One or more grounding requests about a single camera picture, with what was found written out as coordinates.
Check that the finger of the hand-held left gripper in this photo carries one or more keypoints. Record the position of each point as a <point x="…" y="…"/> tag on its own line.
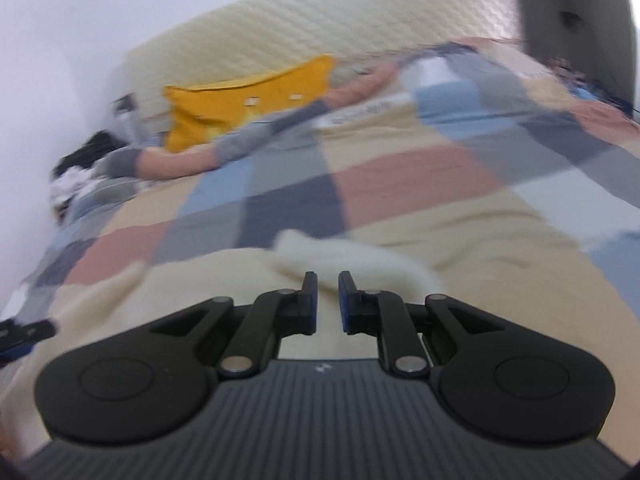
<point x="12" y="351"/>
<point x="30" y="331"/>

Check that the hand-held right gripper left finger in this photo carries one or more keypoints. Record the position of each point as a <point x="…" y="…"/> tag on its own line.
<point x="311" y="305"/>

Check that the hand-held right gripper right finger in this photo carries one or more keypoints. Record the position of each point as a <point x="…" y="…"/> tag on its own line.
<point x="344" y="305"/>

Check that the cream and blue striped sweater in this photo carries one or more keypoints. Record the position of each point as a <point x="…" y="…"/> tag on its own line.
<point x="350" y="257"/>

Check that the patchwork blanket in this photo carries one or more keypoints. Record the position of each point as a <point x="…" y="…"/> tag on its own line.
<point x="400" y="180"/>

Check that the white ruffled cloth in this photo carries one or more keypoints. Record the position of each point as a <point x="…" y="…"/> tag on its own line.
<point x="72" y="190"/>

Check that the dark cloth pile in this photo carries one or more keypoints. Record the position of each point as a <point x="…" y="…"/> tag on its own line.
<point x="90" y="150"/>

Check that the pink and grey bolster pillow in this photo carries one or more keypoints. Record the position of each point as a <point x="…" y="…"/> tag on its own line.
<point x="180" y="162"/>

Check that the yellow pillow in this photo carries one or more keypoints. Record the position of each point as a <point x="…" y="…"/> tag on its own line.
<point x="240" y="105"/>

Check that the cream quilted headboard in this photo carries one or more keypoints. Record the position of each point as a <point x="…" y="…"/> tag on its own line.
<point x="350" y="20"/>

